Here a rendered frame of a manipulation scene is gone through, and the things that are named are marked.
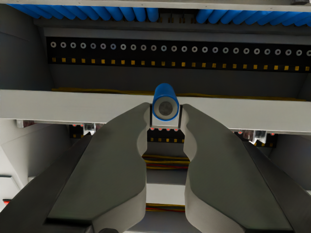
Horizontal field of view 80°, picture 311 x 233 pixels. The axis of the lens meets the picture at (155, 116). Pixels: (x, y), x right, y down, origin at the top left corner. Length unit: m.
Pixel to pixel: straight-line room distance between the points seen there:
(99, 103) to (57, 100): 0.06
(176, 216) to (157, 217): 0.06
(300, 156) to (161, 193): 0.34
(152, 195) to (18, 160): 0.27
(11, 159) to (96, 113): 0.21
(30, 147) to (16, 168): 0.05
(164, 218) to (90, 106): 0.48
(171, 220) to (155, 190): 0.27
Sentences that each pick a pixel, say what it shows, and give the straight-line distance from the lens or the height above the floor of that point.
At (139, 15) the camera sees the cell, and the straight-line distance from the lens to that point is 0.33.
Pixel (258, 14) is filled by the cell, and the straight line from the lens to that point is 0.35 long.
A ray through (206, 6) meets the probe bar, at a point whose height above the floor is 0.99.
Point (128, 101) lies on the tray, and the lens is 0.28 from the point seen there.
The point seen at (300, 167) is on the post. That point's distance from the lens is 0.57.
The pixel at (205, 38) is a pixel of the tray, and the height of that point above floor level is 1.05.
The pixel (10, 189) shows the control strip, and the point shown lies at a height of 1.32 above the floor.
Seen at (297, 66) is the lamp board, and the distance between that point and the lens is 0.48.
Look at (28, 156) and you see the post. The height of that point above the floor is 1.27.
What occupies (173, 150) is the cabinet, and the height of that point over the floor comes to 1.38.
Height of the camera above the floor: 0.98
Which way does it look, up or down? 33 degrees up
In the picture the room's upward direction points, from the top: 179 degrees counter-clockwise
